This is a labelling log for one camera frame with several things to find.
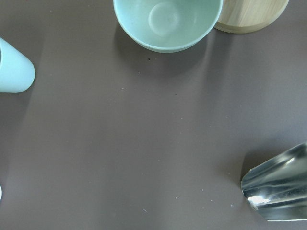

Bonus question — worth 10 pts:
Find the mint green cup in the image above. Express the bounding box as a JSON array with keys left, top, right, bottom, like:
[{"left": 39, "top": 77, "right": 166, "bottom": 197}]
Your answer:
[{"left": 0, "top": 38, "right": 35, "bottom": 93}]

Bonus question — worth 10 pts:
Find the mint green bowl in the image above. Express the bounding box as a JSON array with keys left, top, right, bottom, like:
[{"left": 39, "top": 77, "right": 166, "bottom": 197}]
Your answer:
[{"left": 113, "top": 0, "right": 223, "bottom": 53}]

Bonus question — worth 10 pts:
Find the round wooden stand base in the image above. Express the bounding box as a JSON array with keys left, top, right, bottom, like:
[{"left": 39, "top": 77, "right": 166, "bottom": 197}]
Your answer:
[{"left": 214, "top": 0, "right": 289, "bottom": 34}]

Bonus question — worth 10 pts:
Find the metal ice scoop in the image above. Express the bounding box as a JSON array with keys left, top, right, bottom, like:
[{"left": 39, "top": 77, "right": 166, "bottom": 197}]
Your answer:
[{"left": 241, "top": 143, "right": 307, "bottom": 222}]

